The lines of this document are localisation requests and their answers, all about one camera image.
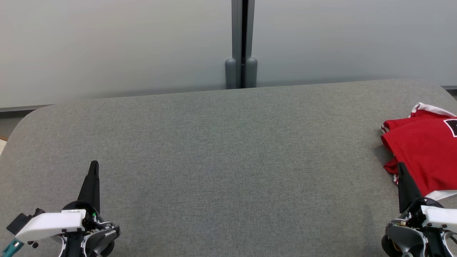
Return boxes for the red shorts white trim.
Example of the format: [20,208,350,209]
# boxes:
[409,102,457,119]

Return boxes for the grey partition post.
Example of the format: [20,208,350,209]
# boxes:
[225,0,258,89]

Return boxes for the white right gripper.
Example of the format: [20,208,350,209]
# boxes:
[397,162,457,234]

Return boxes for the red jersey white sleeves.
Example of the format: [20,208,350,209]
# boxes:
[380,115,457,201]

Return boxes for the left camera cable teal plug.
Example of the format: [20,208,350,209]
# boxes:
[1,238,26,257]

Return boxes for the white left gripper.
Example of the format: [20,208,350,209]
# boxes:
[15,160,101,243]

